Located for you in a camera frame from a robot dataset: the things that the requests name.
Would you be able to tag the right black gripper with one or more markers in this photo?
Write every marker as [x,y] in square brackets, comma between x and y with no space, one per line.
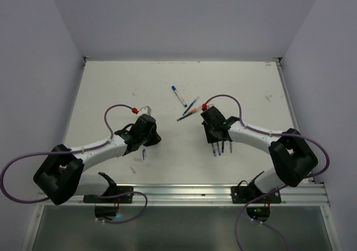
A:
[210,138]

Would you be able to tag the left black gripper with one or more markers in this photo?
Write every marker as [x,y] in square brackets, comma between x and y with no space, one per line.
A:
[155,139]

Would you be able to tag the blue clear gel pen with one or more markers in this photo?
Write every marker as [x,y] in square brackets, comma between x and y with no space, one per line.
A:
[213,150]

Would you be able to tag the blue cap marker pen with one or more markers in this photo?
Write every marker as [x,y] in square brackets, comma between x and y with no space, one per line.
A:
[179,96]

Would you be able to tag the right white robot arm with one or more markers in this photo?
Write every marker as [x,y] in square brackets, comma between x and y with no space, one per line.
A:
[291,156]

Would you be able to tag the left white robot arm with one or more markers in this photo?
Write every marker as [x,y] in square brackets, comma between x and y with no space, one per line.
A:
[63,172]

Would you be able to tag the orange gel pen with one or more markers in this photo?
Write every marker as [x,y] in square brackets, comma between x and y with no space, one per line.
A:
[195,108]

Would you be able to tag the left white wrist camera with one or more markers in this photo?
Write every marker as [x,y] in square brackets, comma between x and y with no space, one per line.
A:
[145,110]

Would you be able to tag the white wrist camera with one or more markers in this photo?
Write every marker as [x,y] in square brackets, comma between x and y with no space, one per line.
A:
[209,105]
[145,110]

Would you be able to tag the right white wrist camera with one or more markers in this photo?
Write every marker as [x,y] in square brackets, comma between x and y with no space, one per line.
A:
[209,105]

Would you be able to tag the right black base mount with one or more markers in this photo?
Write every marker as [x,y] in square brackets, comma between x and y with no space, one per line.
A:
[244,192]

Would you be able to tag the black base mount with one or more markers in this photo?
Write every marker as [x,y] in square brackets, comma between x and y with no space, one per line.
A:
[112,194]
[244,192]

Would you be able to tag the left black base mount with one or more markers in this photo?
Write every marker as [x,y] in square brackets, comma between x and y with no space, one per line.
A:
[112,194]

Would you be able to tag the aluminium front rail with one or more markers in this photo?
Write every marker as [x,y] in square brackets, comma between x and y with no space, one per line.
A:
[223,195]

